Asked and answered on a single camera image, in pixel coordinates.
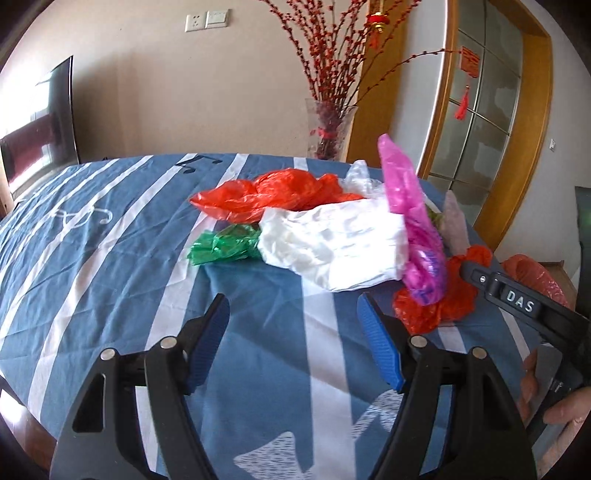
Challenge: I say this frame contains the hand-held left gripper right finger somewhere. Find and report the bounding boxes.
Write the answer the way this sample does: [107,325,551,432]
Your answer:
[356,292,539,480]

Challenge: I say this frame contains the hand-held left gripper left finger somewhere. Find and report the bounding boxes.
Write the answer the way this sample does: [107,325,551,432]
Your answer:
[50,293,230,480]

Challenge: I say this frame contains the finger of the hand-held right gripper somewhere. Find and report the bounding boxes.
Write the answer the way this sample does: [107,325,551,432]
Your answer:
[459,260,498,292]

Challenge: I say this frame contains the red plastic basket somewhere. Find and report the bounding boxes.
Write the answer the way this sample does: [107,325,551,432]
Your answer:
[501,254,571,311]

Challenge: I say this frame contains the small red plastic bag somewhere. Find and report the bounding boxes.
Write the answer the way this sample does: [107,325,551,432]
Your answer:
[392,244,495,336]

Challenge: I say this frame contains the pink plastic bag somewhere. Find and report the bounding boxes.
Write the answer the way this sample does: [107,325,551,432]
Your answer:
[377,134,448,306]

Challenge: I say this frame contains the green plastic bag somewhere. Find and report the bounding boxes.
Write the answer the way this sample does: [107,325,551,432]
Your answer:
[187,224,265,267]

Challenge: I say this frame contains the white plastic bag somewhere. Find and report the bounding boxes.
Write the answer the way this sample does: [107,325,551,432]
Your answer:
[257,198,413,293]

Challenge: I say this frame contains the large red plastic bag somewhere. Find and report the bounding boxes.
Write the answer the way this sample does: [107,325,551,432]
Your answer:
[189,168,366,222]

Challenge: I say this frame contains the clear plastic bag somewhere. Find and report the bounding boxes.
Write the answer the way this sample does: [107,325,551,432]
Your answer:
[341,160,387,200]

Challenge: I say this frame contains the person's right hand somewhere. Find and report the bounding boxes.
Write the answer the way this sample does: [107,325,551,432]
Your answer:
[516,348,591,428]

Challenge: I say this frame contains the translucent plastic bag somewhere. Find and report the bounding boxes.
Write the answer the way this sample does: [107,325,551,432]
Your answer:
[441,191,472,257]

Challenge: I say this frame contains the blue white striped tablecloth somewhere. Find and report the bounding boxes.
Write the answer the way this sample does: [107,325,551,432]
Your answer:
[0,153,561,480]

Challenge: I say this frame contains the red hanging tassel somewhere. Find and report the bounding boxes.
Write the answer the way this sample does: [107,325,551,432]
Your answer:
[454,85,472,121]

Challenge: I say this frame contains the glass vase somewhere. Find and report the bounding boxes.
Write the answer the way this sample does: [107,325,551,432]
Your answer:
[305,98,359,162]

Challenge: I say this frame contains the red paper door decoration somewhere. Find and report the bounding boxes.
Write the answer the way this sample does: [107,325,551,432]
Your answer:
[461,45,482,80]

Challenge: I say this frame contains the wooden table edge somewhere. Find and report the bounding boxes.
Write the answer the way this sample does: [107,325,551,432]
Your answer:
[0,373,62,472]

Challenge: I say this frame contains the flat screen television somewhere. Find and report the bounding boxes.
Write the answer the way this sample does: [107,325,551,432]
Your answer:
[0,55,80,200]

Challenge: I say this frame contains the red berry branches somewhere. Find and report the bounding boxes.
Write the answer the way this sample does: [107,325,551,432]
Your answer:
[257,0,462,139]

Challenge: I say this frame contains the red lantern ornament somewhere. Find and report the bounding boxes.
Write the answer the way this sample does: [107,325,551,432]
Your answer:
[366,11,391,35]

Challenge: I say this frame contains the glass door with wooden frame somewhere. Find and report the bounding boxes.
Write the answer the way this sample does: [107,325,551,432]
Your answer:
[418,0,555,254]

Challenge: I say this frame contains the wooden wall trim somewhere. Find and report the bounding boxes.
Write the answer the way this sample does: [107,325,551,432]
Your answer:
[345,0,408,168]

